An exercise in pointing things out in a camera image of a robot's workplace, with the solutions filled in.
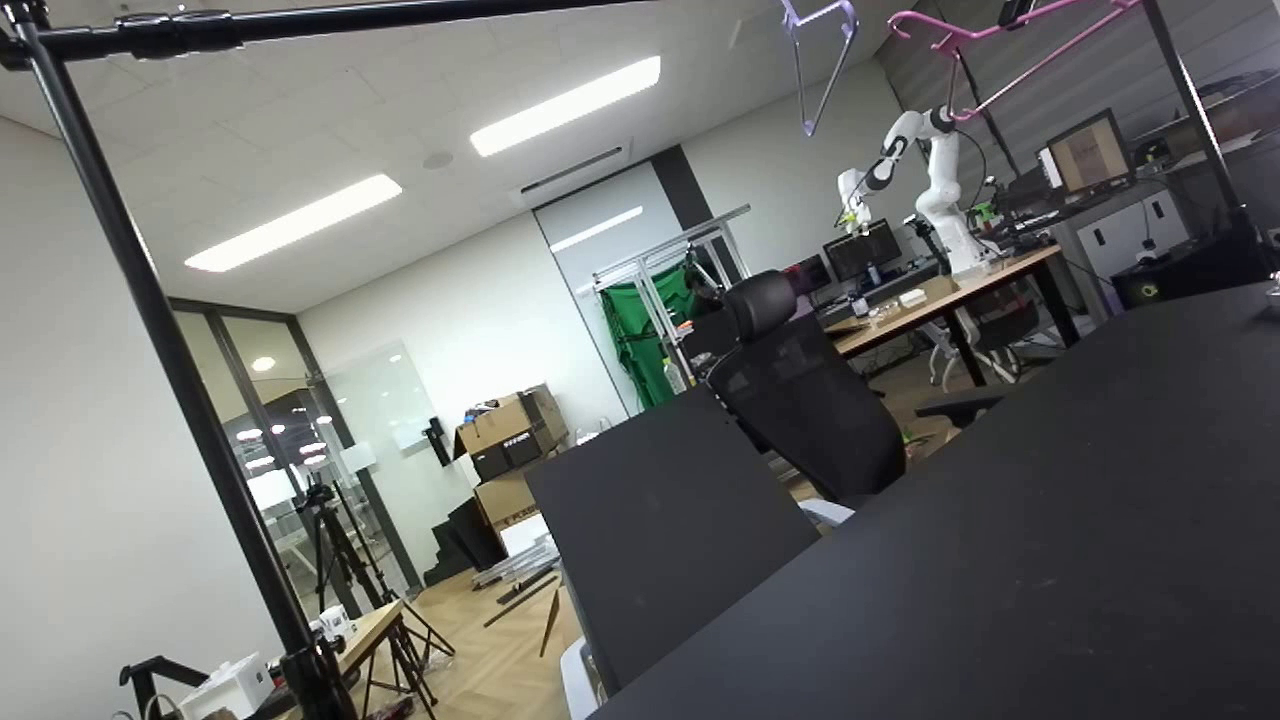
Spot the pink plastic clothes hanger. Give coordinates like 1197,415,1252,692
884,0,1145,126

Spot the lavender clothes hanger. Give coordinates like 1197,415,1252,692
777,0,863,140

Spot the computer monitor with bright screen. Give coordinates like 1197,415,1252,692
1036,109,1137,204

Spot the thin black slanted pole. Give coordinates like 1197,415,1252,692
1142,0,1268,254

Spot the white drawer cabinet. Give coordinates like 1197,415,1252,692
1072,183,1197,282

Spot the wooden desk with black legs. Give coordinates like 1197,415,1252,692
825,239,1084,391

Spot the dark desktop monitor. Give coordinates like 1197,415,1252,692
821,214,913,291

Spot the silver metal garment rack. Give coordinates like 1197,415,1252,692
587,199,755,404

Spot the black mesh office chair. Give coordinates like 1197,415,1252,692
706,268,913,510

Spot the long ceiling light panel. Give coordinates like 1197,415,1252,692
470,51,667,161
179,170,410,277

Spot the green cloth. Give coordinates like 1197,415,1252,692
597,254,723,415

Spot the black flat board panel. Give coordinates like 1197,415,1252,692
526,388,825,697

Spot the large cardboard box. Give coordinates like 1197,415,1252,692
455,380,571,483

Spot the small cardboard box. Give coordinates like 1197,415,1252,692
473,470,546,533

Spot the wooden folding stool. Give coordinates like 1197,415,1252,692
334,597,455,720

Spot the black rack upright pole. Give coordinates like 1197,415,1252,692
18,34,360,720

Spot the white small device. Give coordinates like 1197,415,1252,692
175,652,277,720

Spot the black horizontal clothes rail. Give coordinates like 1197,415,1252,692
0,0,633,69

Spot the black camera tripod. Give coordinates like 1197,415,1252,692
293,475,394,617

